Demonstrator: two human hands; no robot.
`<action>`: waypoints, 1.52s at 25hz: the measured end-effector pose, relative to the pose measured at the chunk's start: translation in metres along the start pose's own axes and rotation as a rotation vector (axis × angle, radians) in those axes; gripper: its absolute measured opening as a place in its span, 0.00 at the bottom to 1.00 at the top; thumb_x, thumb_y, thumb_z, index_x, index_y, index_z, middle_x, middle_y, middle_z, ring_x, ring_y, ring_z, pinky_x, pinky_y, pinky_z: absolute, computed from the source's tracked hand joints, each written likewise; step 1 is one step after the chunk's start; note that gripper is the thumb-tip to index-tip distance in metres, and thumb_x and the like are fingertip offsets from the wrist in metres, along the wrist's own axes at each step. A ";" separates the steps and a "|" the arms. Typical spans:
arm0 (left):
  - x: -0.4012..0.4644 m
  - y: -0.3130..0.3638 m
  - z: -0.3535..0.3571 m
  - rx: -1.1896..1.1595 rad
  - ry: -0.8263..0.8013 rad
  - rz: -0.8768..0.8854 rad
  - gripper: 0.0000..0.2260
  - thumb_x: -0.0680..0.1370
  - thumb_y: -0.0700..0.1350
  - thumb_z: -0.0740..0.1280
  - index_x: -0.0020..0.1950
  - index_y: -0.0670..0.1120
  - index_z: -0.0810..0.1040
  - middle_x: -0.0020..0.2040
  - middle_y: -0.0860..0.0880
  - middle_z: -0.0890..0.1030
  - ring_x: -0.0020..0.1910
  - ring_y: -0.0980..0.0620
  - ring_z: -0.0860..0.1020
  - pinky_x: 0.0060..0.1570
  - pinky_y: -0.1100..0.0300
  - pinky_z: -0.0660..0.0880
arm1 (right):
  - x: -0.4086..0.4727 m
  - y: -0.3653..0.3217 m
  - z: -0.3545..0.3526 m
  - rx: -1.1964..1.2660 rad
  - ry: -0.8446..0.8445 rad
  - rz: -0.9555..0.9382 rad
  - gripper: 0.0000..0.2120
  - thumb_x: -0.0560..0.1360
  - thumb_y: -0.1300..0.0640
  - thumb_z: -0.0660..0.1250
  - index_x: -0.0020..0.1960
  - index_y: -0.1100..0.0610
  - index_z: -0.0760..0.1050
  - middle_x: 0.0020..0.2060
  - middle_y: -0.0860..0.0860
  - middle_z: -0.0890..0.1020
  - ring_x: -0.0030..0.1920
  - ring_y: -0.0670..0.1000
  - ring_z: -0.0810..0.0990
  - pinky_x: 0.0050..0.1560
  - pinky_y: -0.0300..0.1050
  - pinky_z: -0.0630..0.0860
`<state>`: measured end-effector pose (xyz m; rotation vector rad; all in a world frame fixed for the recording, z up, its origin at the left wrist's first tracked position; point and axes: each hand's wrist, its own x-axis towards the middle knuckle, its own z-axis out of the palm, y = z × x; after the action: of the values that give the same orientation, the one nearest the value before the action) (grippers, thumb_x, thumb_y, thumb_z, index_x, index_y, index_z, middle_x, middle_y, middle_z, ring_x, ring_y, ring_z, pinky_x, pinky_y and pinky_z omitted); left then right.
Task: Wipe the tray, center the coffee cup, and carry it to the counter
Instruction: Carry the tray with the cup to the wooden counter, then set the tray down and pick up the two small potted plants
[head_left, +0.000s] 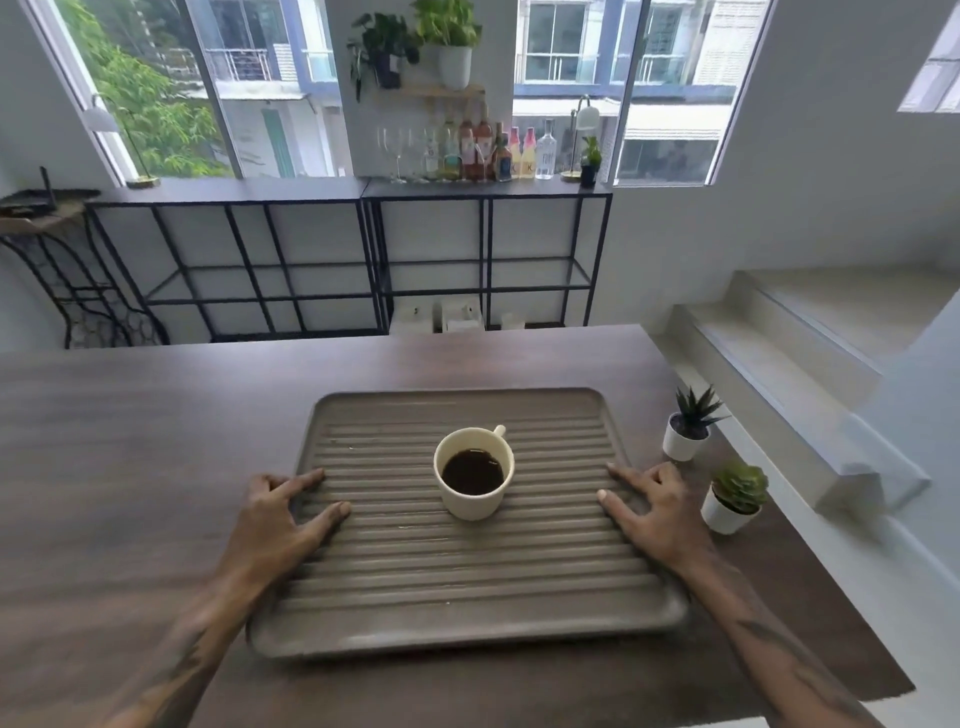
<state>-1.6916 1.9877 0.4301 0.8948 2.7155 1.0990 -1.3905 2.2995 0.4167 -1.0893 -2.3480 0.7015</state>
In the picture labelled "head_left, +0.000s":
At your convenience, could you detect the person's left forearm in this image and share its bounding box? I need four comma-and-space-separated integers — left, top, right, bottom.
101, 577, 256, 728

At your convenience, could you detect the person's left hand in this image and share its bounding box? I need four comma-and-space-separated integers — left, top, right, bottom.
217, 468, 352, 603

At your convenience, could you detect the black router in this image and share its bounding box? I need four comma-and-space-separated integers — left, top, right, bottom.
0, 166, 103, 219

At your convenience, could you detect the leafy plant white pot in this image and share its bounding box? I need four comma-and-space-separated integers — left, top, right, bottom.
410, 0, 484, 91

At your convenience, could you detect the large glass window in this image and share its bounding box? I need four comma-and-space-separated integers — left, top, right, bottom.
513, 0, 774, 187
22, 0, 354, 185

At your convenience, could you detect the leafy plant dark pot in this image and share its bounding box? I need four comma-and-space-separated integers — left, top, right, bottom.
346, 11, 421, 103

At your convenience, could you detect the person's right forearm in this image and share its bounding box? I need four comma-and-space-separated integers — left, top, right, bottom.
686, 554, 886, 728

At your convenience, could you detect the person's right hand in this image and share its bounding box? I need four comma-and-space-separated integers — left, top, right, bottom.
597, 461, 721, 580

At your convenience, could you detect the small glass window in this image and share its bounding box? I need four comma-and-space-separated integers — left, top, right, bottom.
897, 0, 960, 115

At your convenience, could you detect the grey staircase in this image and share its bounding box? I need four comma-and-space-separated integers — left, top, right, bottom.
648, 266, 960, 515

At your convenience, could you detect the row of glass bottles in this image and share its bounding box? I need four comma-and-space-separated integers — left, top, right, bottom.
416, 104, 560, 184

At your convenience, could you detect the small plant black pot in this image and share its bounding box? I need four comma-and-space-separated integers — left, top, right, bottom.
578, 134, 604, 189

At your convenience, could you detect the grey ribbed tray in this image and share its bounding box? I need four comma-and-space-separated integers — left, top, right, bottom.
247, 387, 690, 660

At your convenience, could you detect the ornate black leg console table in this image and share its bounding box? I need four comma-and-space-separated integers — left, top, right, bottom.
0, 187, 170, 350

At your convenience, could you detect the wooden wall shelf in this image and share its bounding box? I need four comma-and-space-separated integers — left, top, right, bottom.
397, 82, 487, 100

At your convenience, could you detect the spiky plant white pot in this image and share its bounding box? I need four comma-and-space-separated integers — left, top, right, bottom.
662, 383, 733, 463

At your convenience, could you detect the black metal shelf unit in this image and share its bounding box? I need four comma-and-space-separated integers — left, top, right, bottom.
362, 176, 613, 331
84, 177, 388, 343

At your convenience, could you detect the cream coffee mug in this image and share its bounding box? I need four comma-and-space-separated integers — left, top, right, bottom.
433, 424, 517, 523

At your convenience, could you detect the rosette succulent white pot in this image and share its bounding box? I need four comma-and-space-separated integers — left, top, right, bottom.
701, 461, 770, 536

